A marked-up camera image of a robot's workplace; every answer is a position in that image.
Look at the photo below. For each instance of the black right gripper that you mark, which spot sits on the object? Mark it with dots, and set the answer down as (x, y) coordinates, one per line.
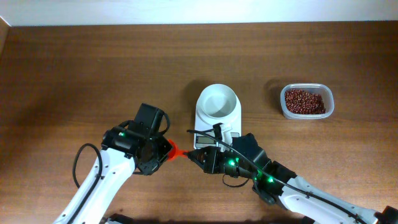
(210, 159)

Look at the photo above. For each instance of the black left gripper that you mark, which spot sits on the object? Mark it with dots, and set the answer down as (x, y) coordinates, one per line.
(148, 170)

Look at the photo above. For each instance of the orange measuring scoop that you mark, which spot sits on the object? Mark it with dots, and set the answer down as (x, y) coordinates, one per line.
(175, 152)

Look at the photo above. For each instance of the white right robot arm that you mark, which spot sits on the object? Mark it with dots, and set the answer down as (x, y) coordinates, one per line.
(277, 185)

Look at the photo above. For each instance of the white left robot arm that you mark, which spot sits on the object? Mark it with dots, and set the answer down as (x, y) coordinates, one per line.
(108, 174)

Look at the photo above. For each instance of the white round bowl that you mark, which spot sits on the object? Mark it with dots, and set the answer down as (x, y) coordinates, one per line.
(217, 101)

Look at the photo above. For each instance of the red adzuki beans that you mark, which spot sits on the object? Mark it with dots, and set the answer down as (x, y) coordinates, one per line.
(303, 102)

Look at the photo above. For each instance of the clear plastic container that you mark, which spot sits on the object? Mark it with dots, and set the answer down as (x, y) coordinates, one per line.
(316, 88)

